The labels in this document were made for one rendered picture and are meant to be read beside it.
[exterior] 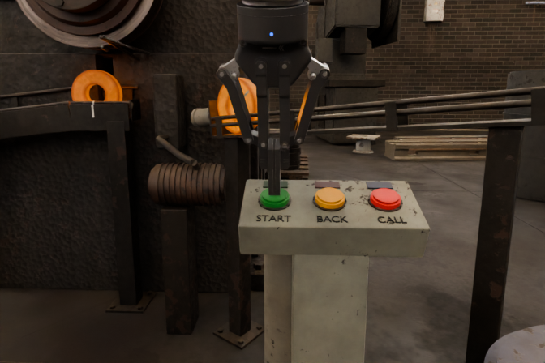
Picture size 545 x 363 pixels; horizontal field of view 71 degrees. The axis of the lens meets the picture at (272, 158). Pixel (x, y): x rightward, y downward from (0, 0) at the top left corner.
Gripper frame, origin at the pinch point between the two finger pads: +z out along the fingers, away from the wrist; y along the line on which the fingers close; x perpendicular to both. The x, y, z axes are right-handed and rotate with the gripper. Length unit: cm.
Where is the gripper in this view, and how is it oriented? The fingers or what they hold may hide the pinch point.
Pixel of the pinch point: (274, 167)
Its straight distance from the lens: 49.7
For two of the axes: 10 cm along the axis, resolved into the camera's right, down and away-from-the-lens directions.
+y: -10.0, -0.1, 0.4
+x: -0.4, 5.0, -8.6
